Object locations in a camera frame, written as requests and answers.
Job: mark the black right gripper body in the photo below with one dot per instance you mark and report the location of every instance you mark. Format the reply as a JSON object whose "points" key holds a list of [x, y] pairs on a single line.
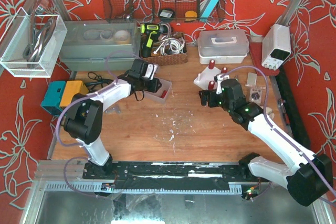
{"points": [[208, 98]]}

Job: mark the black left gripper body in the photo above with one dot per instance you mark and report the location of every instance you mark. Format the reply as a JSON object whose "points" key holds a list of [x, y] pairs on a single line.
{"points": [[153, 85]]}

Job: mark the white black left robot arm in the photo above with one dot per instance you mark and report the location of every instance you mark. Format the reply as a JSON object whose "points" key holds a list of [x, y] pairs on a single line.
{"points": [[83, 119]]}

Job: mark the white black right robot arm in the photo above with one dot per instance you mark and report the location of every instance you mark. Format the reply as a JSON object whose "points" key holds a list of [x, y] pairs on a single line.
{"points": [[307, 176]]}

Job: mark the clear plastic spring tray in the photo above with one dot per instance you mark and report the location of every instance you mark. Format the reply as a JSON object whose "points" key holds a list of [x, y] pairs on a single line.
{"points": [[155, 97]]}

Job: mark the brown wicker basket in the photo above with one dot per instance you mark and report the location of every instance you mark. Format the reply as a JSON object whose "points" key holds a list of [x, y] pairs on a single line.
{"points": [[169, 50]]}

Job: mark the grey metal plate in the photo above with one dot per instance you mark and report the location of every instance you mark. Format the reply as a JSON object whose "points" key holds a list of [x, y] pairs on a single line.
{"points": [[251, 80]]}

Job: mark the white clear lidded case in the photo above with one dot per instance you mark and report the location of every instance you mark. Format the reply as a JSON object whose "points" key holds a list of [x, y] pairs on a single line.
{"points": [[222, 46]]}

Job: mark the grey plastic storage box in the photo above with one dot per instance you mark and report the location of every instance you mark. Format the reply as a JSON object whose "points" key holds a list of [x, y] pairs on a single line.
{"points": [[96, 45]]}

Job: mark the orange soldering station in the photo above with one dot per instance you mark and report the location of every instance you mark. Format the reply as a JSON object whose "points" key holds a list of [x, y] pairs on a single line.
{"points": [[71, 89]]}

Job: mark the yellow tape measure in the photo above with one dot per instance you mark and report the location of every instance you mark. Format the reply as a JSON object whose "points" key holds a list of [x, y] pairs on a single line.
{"points": [[191, 16]]}

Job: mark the white bench power supply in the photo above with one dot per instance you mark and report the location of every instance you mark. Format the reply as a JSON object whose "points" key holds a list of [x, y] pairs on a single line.
{"points": [[276, 47]]}

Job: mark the teal box device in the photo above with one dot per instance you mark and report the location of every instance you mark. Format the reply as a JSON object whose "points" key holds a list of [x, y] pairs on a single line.
{"points": [[52, 98]]}

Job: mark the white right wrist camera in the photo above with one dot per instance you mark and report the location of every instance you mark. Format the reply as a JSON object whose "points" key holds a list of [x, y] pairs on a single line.
{"points": [[219, 78]]}

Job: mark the white peg base plate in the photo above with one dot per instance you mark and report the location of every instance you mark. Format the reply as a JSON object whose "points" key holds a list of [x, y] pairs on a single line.
{"points": [[205, 77]]}

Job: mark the small metal bracket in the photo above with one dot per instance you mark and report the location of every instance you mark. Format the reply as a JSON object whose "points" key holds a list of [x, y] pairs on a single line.
{"points": [[114, 108]]}

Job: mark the bagged timer switch module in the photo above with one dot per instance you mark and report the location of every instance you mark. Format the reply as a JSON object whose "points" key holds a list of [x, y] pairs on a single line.
{"points": [[257, 95]]}

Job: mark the green black cordless drill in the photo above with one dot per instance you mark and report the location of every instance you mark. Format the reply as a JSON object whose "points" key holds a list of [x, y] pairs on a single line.
{"points": [[152, 32]]}

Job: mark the black wire wall basket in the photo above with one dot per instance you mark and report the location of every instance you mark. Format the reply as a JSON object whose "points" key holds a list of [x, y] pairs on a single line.
{"points": [[147, 10]]}

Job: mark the clear acrylic wall box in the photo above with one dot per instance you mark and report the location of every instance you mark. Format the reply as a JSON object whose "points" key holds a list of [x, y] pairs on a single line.
{"points": [[31, 45]]}

